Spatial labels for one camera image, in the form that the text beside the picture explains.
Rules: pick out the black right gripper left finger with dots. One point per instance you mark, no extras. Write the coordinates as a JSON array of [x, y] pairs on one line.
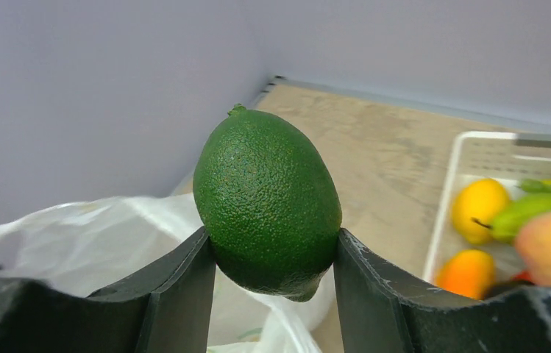
[[164, 307]]

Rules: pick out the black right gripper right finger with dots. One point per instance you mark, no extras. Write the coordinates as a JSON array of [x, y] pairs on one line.
[[383, 308]]

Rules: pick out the white plastic bag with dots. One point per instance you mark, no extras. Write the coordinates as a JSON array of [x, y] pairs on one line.
[[83, 246]]

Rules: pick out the yellow fake fruit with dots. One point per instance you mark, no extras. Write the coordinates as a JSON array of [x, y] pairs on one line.
[[475, 206]]

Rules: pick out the green fake leaf fruit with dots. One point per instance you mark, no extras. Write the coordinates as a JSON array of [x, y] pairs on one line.
[[269, 204]]

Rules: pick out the green fake grapes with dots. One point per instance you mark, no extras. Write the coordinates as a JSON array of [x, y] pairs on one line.
[[535, 185]]

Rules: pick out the orange fake papaya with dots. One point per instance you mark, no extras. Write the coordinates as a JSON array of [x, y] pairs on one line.
[[469, 273]]

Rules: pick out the red fake apple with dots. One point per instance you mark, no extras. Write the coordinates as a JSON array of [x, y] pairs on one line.
[[523, 276]]

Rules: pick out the white perforated plastic basket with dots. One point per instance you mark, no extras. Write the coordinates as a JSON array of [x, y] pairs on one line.
[[506, 157]]

